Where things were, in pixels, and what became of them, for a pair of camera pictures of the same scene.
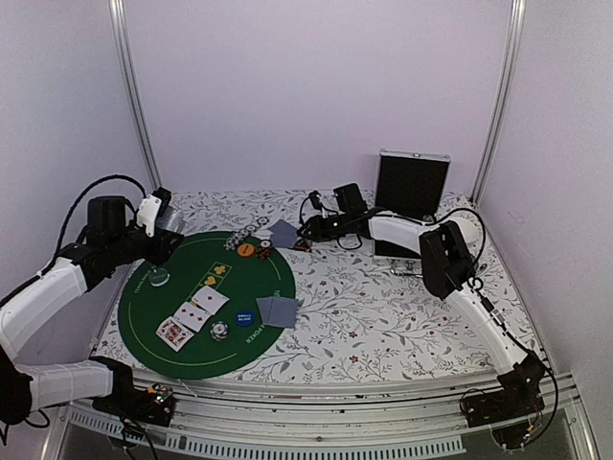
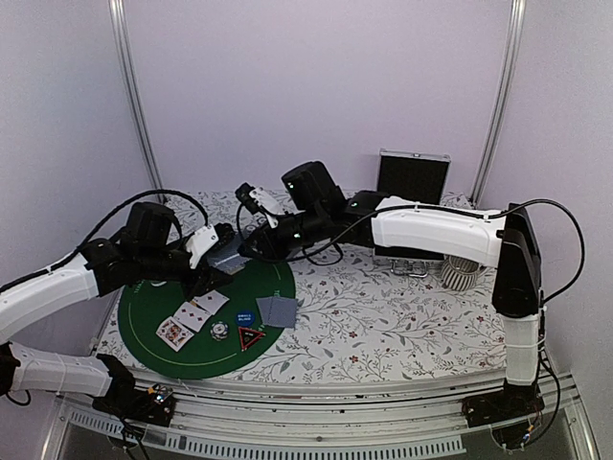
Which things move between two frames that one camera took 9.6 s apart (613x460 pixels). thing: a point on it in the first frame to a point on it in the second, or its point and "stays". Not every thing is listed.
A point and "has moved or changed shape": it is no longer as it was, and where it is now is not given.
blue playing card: (283, 311) stays
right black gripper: (317, 231) to (268, 249)
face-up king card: (174, 333) stays
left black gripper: (162, 251) to (201, 282)
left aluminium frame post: (120, 22) stays
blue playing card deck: (170, 218) has moved or changed shape
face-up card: (210, 299) stays
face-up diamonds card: (192, 316) stays
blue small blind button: (245, 318) stays
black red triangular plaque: (304, 244) has moved or changed shape
